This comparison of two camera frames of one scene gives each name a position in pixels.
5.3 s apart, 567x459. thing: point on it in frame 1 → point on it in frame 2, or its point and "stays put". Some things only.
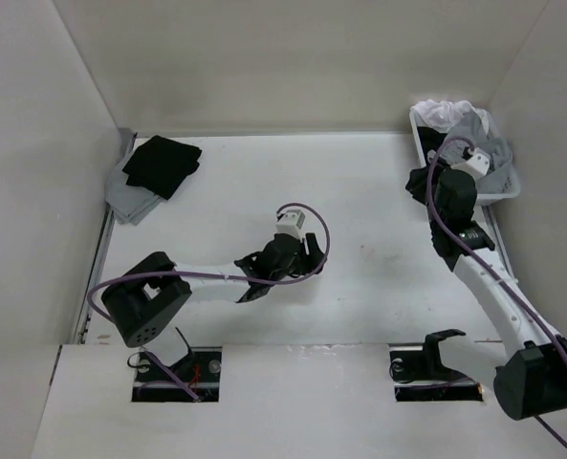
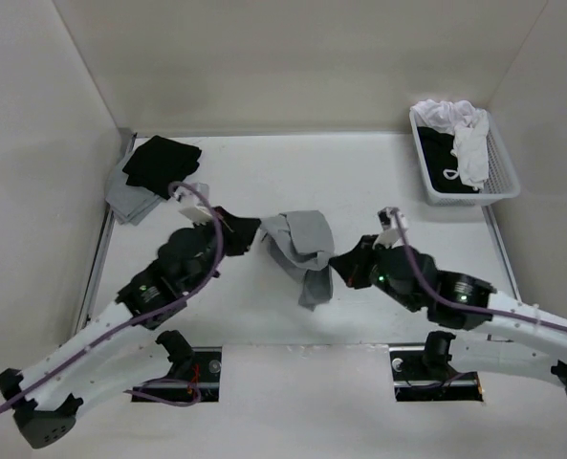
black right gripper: x=438 y=176 → x=353 y=265
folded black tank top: x=159 y=165 stays put
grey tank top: x=470 y=126 → x=302 y=242
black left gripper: x=314 y=265 → x=238 y=231
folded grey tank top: x=131 y=204 stays put
